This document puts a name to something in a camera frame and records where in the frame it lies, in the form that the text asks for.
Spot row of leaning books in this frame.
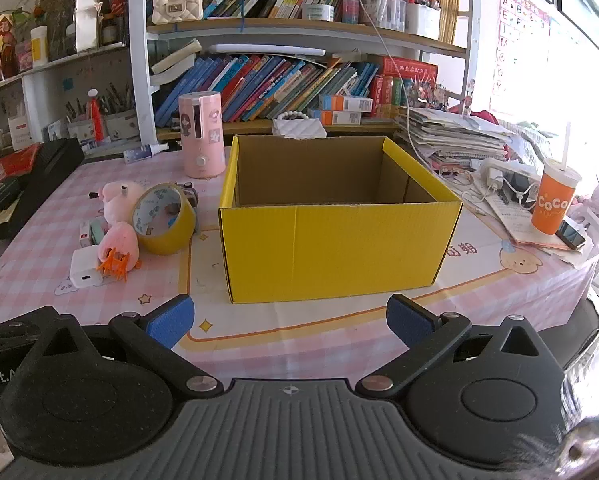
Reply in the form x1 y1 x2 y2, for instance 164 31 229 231
154 52 380 126

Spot cream lying books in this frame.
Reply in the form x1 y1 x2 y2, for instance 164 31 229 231
150 39 203 86

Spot orange white medicine boxes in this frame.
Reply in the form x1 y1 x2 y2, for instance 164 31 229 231
319 94 373 126

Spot yellow tape roll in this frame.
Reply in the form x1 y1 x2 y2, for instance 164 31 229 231
132 183 198 256

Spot white quilted beaded bag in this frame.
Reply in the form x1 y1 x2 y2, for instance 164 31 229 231
272 111 327 139

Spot patterned pen holder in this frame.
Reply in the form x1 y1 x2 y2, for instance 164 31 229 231
67 89 98 143
100 82 138 139

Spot white jar yellow label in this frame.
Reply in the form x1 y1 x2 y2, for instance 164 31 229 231
30 25 50 69

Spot white long tube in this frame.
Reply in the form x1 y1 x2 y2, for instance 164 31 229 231
210 44 327 59

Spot white tape roll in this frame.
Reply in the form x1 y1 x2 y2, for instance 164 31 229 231
302 4 335 23

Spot white power strip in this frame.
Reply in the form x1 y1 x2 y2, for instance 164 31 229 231
479 157 541 197

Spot white charger block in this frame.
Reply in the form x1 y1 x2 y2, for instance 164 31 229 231
70 247 105 291

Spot alphabet wall poster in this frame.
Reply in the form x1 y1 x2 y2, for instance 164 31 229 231
494 0 551 111

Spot row of yellow books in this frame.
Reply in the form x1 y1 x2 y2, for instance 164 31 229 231
432 0 463 45

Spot white pen container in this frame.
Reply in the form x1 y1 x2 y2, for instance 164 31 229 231
404 2 441 41

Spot white curved side shelf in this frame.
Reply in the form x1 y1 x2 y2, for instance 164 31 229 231
0 42 131 153

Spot black printer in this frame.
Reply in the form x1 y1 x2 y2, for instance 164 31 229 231
10 137 85 213

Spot yellow cardboard box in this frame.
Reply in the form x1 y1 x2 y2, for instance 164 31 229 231
218 135 463 305

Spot white card stand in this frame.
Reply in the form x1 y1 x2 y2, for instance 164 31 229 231
7 115 33 149

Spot orange hair claw clip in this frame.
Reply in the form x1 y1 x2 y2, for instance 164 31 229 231
98 249 130 282

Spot red thick dictionary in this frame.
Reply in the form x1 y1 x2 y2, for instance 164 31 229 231
369 57 438 119

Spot stack of papers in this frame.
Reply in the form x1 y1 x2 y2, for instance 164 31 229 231
394 105 515 172

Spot white charging cable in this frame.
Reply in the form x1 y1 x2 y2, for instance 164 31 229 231
358 0 537 211

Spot black smartphone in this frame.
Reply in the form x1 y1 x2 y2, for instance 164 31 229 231
554 220 587 251

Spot peach plush toy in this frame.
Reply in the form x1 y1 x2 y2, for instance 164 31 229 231
98 221 140 272

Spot white carton shaped box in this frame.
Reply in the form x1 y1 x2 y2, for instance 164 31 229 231
72 0 103 54

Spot grey toy camera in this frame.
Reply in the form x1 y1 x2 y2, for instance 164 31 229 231
177 181 200 209

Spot pink checked tablecloth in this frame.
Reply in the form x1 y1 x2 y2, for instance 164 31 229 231
0 147 599 396

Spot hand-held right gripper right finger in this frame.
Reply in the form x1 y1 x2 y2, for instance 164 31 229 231
354 294 565 401

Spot pink round plush toy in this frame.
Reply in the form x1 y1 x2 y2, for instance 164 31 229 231
100 181 145 226

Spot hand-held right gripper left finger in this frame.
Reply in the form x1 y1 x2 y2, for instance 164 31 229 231
32 294 225 401

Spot red hanging tassel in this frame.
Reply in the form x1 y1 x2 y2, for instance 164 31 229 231
88 89 104 144

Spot orange paper cup with straw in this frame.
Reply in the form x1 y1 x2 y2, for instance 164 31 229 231
531 122 583 236

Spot pink cylindrical humidifier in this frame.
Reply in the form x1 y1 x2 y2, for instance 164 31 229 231
178 91 225 179

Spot clear spray bottle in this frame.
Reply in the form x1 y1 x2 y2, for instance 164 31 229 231
124 143 170 163

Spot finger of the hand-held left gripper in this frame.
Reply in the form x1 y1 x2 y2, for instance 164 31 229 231
0 311 56 356

